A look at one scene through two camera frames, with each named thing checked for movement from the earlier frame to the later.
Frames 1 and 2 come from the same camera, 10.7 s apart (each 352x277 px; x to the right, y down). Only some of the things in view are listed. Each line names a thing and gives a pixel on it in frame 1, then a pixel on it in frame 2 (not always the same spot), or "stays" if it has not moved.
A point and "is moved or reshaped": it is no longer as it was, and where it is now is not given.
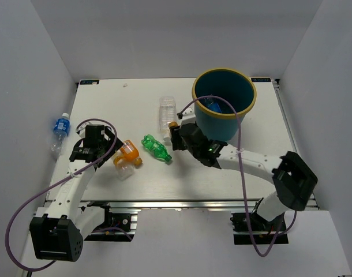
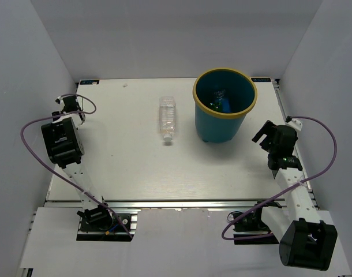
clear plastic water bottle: (167, 112) stays
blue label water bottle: (61, 129) is moved or reshaped
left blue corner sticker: (89, 82) stays
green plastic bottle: (158, 150) → (216, 105)
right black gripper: (175, 138) → (268, 128)
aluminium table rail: (194, 205) stays
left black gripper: (118, 145) → (55, 113)
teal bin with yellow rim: (216, 116) stays
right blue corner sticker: (261, 79) stays
